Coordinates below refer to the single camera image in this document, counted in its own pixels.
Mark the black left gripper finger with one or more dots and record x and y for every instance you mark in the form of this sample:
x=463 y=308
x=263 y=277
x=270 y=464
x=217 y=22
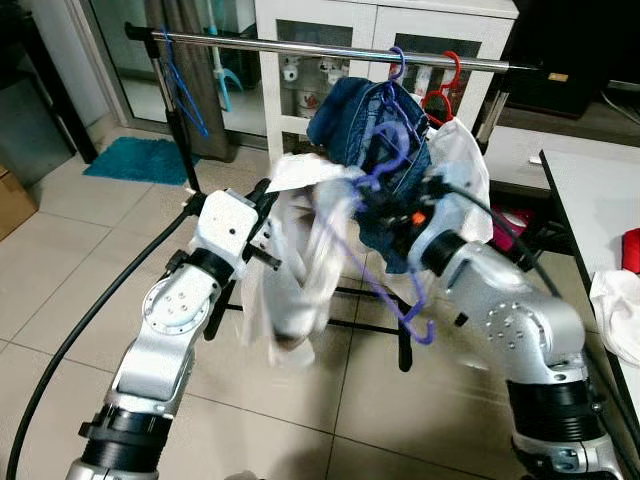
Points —
x=270 y=198
x=265 y=258

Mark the magenta bag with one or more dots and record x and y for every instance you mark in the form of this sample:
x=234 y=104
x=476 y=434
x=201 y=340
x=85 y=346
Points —
x=512 y=225

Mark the cream trousers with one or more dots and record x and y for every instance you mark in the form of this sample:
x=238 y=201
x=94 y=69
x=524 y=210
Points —
x=620 y=310

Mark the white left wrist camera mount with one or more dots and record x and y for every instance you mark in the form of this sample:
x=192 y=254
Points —
x=222 y=225

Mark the steel rail black clothes rack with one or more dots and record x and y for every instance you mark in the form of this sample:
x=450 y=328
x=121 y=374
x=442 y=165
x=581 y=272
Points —
x=300 y=48

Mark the white table black legs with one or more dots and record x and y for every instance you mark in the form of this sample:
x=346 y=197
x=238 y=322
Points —
x=590 y=200

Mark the teal white mop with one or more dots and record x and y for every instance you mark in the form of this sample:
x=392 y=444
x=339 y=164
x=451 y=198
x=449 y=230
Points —
x=228 y=80

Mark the black television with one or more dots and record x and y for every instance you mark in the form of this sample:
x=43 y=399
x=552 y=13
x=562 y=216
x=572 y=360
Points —
x=615 y=40

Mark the white thin garment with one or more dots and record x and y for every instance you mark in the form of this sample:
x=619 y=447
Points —
x=300 y=290

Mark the black speaker box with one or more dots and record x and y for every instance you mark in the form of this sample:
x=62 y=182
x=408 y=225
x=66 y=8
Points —
x=545 y=40

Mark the grey white television stand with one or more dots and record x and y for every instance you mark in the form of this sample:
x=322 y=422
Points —
x=600 y=110

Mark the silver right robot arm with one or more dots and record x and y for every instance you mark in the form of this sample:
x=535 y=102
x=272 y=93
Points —
x=510 y=320

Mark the white glass door cabinet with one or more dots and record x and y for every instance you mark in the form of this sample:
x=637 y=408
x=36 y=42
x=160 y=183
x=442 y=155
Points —
x=365 y=25

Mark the brown cardboard box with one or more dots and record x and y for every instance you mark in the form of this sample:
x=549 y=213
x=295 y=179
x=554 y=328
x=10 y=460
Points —
x=15 y=205

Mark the red garment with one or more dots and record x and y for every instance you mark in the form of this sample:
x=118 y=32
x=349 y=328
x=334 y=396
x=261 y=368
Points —
x=632 y=250

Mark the blue plastic hanger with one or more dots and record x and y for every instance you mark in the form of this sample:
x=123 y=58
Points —
x=190 y=100

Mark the teal floor mat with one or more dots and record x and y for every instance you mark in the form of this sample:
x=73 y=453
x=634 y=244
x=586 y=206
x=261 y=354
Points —
x=140 y=160

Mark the blue denim garment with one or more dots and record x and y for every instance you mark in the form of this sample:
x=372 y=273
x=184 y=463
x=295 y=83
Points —
x=345 y=125

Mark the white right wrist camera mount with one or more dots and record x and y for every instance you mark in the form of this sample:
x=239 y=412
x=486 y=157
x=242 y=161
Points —
x=438 y=205

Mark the grey brown curtain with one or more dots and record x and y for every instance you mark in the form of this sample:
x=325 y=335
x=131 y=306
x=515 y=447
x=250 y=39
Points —
x=180 y=12

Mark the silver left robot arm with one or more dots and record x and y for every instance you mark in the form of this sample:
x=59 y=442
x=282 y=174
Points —
x=165 y=310

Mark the red plastic hanger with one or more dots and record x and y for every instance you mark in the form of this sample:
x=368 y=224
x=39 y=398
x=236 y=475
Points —
x=458 y=72

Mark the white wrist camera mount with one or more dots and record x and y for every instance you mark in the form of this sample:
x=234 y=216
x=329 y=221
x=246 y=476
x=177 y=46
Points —
x=438 y=205
x=222 y=225

